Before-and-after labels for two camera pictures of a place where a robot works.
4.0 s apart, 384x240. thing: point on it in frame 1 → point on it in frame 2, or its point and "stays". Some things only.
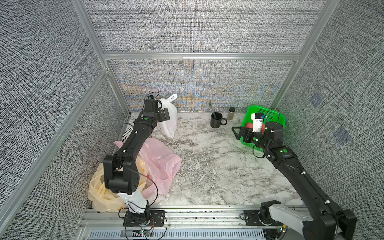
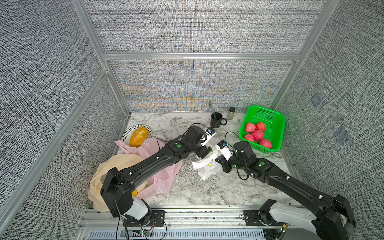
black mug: x=216 y=123 stays
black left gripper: x=163 y=118 → x=204 y=152
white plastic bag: x=168 y=127 → x=206 y=166
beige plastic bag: x=103 y=200 stays
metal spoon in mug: x=210 y=102 stays
